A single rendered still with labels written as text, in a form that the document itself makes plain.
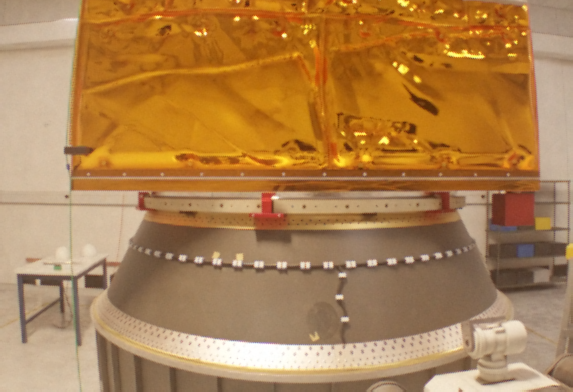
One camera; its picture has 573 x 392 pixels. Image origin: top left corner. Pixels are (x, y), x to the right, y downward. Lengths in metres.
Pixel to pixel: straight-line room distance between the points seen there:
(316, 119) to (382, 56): 0.37
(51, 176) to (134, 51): 6.29
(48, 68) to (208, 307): 7.08
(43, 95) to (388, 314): 7.36
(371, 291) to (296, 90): 0.79
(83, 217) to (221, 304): 6.28
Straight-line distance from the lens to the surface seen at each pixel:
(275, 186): 1.71
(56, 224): 7.99
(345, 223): 1.68
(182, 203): 1.84
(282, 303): 1.57
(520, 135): 1.96
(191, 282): 1.71
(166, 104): 1.74
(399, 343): 1.61
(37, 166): 8.15
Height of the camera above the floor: 1.75
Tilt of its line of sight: 2 degrees up
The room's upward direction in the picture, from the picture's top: straight up
